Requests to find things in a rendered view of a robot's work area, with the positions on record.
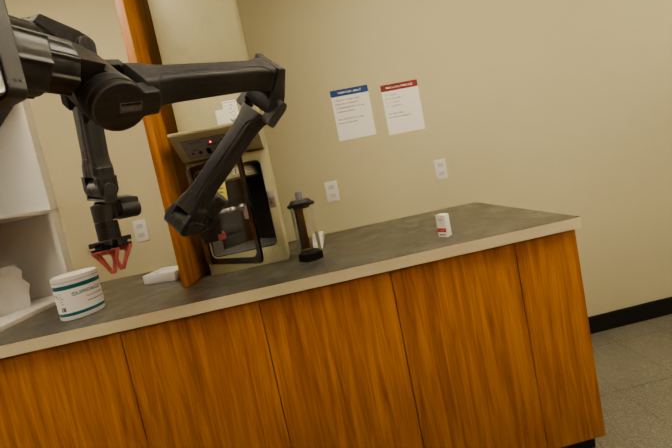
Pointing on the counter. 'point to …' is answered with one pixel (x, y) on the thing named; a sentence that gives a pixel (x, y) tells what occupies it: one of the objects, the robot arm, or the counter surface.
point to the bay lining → (261, 205)
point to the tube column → (192, 3)
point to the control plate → (201, 146)
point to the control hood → (207, 136)
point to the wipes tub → (78, 293)
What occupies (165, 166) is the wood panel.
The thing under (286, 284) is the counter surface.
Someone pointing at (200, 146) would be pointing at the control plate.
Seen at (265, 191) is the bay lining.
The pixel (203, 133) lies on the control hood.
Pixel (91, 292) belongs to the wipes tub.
